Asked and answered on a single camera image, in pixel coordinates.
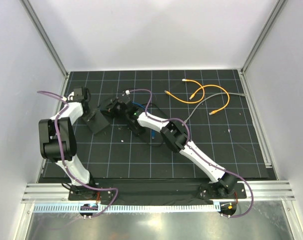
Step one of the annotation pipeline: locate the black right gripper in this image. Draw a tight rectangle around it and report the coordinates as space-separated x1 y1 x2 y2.
100 99 129 119

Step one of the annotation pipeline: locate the black network switch box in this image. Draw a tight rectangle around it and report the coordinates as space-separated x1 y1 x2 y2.
85 110 110 135

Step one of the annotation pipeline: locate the blue ethernet cable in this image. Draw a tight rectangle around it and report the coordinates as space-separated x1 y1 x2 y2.
131 101 157 140

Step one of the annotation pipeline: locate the yellow ethernet cable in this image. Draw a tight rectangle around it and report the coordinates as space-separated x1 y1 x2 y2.
164 78 205 104
188 84 230 116

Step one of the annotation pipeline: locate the grey ethernet cable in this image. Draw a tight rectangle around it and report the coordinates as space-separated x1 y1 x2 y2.
182 91 247 125

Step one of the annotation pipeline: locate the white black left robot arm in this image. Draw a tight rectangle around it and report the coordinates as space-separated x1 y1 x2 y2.
37 87 98 201

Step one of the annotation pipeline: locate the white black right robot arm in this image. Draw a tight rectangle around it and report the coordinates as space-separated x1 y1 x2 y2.
98 95 237 198

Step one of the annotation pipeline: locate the black power adapter brick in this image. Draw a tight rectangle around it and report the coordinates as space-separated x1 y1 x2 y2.
127 119 146 137

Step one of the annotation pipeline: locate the black grid cutting mat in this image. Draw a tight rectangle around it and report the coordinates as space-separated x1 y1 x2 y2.
38 69 272 179

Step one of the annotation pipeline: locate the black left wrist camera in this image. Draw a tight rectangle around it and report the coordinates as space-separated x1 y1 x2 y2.
69 87 91 103

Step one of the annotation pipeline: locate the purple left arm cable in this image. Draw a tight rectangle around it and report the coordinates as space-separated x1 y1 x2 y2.
37 90 119 218

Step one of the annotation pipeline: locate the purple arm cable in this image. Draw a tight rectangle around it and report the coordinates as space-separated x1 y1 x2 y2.
37 90 119 218
127 89 254 219

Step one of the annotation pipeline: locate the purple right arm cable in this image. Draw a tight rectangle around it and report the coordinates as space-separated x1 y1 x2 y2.
127 89 254 219

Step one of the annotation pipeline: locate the white slotted cable duct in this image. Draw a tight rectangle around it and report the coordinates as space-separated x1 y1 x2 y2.
32 202 221 214

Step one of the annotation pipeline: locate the left aluminium corner post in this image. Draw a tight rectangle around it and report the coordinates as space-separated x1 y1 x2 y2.
20 0 68 78

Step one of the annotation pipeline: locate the aluminium corner post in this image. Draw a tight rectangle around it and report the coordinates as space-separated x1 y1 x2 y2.
240 0 289 74
20 0 68 78

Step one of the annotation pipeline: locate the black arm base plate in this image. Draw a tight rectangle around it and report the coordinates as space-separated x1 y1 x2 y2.
67 181 247 201

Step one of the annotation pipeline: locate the aluminium front frame rail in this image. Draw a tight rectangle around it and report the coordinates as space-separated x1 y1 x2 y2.
21 180 295 204

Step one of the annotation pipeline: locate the right aluminium corner post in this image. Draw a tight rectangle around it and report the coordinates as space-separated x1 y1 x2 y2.
240 0 289 74

